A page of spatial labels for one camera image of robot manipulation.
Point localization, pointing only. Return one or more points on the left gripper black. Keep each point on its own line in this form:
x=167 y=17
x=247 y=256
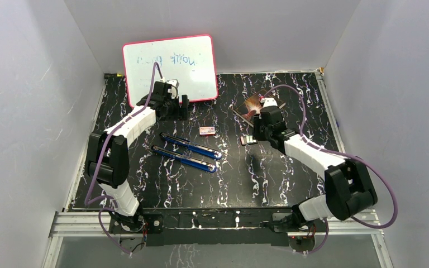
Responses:
x=176 y=115

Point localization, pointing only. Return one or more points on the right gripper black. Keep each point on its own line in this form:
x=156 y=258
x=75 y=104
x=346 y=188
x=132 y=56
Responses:
x=257 y=121

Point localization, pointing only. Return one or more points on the grey staple strip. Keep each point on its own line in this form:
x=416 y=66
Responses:
x=248 y=140

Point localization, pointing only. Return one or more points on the small red staple box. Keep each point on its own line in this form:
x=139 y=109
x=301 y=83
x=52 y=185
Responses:
x=207 y=131

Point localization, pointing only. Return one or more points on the whiteboard with pink frame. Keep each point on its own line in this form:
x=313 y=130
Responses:
x=189 y=59

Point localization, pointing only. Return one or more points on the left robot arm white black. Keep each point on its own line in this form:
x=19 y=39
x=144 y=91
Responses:
x=107 y=162

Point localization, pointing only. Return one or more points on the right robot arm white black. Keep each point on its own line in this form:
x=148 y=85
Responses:
x=347 y=184

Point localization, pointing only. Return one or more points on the paperback book orange cover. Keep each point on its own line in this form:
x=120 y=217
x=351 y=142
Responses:
x=249 y=107

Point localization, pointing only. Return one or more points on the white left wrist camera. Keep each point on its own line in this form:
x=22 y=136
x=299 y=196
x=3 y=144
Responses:
x=173 y=82

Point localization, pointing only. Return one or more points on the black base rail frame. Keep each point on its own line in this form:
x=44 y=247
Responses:
x=225 y=226

